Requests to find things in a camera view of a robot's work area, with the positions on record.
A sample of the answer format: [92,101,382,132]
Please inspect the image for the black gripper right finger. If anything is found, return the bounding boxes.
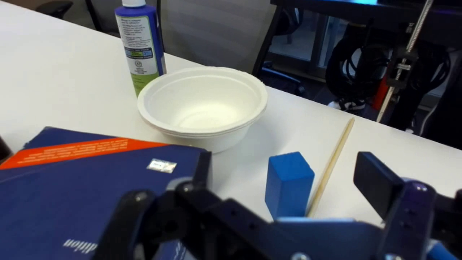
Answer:
[352,150,437,260]

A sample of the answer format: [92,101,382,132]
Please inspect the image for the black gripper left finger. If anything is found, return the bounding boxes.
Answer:
[91,187,160,260]

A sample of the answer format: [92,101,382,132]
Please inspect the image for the blue rectangular block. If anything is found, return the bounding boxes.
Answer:
[262,150,316,222]

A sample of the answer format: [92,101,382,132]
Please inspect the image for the blue book with orange stripe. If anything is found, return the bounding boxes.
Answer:
[0,125,213,260]

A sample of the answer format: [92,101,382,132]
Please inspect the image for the thin wooden stick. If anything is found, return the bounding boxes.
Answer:
[304,114,358,219]

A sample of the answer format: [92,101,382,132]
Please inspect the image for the black clamp with orange tips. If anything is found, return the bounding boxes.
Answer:
[372,0,434,124]

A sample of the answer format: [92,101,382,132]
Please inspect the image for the white paper bowl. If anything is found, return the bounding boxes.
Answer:
[135,64,268,154]

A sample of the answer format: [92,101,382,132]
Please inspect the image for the blue bottle with white cap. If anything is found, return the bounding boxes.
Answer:
[114,0,167,98]

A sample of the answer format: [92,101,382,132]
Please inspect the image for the grey blue office chair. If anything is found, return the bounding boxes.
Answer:
[157,0,278,73]

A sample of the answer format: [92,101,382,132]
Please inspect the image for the black cable bundle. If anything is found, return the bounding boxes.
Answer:
[326,27,387,105]

